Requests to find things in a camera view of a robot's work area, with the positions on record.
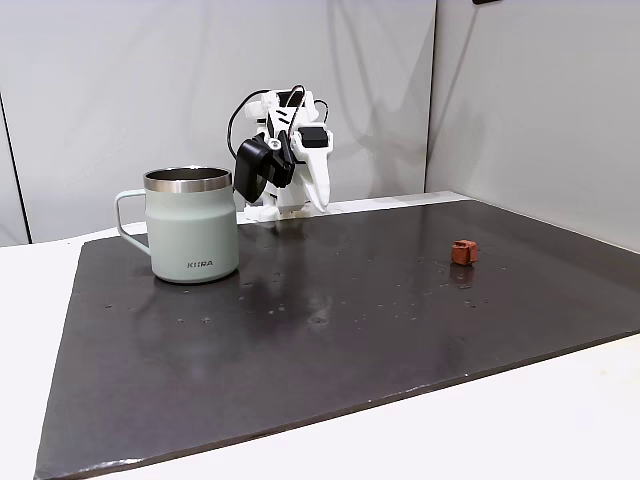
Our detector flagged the dark grey table mat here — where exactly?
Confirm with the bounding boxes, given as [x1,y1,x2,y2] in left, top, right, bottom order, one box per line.
[33,199,640,480]

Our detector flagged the black motor cable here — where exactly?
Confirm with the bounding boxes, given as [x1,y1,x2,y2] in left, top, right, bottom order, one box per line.
[286,84,330,124]

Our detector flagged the pale green metal mug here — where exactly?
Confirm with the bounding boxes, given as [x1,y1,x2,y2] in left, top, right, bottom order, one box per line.
[114,166,240,285]

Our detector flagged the red cube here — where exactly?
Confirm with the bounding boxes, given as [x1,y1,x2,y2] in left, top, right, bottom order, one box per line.
[450,238,480,266]

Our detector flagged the black camera cable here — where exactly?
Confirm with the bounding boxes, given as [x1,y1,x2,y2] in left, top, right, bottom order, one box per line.
[226,88,274,164]

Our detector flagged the black oval camera box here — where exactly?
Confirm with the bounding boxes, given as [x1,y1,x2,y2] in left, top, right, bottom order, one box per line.
[234,130,297,204]

